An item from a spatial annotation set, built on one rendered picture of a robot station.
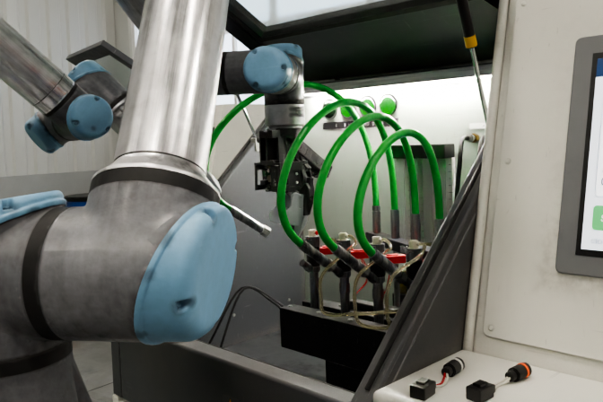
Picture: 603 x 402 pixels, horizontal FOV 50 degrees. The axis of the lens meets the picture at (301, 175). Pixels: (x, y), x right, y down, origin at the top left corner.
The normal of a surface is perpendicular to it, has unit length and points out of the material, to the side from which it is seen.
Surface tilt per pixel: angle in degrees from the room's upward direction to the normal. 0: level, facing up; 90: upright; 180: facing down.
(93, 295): 96
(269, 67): 90
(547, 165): 76
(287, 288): 90
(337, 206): 90
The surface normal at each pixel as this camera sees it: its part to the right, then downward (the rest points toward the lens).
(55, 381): 0.86, -0.31
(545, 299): -0.70, -0.18
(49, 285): -0.18, 0.00
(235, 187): 0.70, 0.02
